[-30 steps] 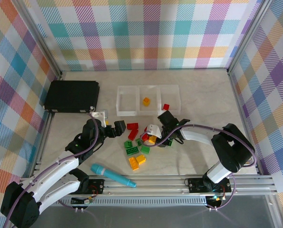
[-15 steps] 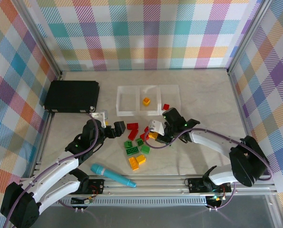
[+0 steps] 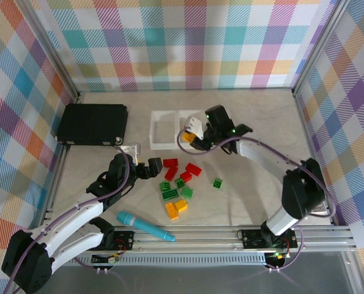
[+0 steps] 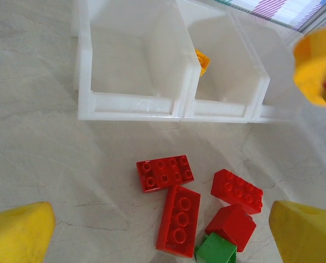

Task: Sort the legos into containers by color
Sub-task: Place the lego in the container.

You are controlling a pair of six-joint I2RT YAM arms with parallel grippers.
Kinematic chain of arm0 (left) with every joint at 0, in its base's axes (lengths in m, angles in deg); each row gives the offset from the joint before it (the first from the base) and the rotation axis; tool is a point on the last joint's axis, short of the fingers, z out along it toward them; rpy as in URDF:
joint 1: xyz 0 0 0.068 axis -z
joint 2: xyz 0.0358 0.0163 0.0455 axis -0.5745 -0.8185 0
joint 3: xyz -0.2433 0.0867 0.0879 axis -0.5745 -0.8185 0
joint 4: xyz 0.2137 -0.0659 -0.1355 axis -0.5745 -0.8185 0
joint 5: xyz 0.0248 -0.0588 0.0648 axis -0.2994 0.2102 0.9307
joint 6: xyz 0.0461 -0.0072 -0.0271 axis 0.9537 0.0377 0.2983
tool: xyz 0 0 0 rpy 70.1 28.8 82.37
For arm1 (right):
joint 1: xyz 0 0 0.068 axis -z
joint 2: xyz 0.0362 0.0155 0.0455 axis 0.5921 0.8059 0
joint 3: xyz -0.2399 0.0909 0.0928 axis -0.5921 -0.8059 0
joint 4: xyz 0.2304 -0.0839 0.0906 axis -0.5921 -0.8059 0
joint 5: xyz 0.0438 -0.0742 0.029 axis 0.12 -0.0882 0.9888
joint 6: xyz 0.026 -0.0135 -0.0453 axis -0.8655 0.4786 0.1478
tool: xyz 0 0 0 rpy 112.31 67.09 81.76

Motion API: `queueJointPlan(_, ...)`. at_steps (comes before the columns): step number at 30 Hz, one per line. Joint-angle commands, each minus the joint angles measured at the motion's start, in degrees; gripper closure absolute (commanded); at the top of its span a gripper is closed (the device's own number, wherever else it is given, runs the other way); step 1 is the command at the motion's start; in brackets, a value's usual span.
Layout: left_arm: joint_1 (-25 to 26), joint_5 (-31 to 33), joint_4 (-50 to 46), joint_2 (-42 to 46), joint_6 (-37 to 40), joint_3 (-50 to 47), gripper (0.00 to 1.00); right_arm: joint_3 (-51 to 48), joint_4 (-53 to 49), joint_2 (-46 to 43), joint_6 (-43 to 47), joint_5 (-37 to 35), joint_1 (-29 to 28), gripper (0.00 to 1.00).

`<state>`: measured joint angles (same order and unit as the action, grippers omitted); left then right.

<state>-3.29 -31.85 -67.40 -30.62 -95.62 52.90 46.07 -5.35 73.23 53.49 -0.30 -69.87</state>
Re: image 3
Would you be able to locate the white plastic container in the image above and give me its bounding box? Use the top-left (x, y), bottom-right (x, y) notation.
top-left (150, 110), bottom-right (181, 151)
top-left (178, 109), bottom-right (209, 151)

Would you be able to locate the long orange lego brick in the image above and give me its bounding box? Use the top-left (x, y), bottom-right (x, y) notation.
top-left (165, 202), bottom-right (180, 221)

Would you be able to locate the teal marker pen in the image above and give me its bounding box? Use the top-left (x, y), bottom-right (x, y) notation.
top-left (116, 210), bottom-right (176, 243)

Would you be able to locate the black hard case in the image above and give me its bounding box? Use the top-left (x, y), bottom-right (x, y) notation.
top-left (55, 103), bottom-right (130, 147)

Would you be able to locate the small circuit board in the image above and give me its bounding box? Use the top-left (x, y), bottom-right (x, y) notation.
top-left (91, 253), bottom-right (121, 265)
top-left (264, 252), bottom-right (289, 264)

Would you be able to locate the aluminium side rail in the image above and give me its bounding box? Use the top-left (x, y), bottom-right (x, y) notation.
top-left (40, 143), bottom-right (71, 229)
top-left (292, 91), bottom-right (337, 227)

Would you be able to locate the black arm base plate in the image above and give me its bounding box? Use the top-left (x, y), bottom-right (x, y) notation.
top-left (111, 230), bottom-right (135, 252)
top-left (241, 228), bottom-right (299, 249)

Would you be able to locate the wide aluminium base rail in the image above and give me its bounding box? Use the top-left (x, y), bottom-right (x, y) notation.
top-left (18, 225), bottom-right (357, 255)

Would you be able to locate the perforated metal cable duct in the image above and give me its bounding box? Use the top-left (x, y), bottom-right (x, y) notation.
top-left (34, 255), bottom-right (268, 268)

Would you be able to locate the aluminium frame post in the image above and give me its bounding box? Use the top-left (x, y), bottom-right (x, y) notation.
top-left (21, 0), bottom-right (84, 104)
top-left (291, 0), bottom-right (355, 98)

